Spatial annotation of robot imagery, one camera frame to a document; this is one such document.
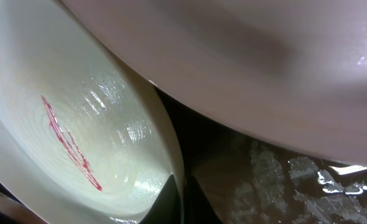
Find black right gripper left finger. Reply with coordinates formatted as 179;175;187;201
141;175;181;224

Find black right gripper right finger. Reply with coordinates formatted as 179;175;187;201
183;176;223;224

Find white plate with red smear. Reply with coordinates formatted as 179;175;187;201
0;0;184;223

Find dark brown serving tray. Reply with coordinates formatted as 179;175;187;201
159;93;367;223

